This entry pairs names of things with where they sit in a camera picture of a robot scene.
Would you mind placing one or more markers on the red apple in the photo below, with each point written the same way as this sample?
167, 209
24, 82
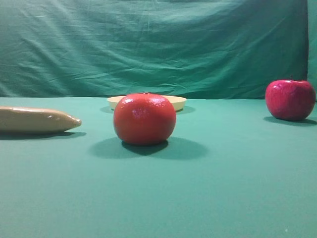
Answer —
290, 100

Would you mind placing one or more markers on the pale yellow plate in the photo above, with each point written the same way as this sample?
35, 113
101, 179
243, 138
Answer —
177, 102

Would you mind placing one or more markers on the green backdrop cloth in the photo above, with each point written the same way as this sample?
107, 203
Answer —
199, 49

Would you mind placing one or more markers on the tan bread loaf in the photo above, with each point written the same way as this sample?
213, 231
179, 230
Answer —
35, 120

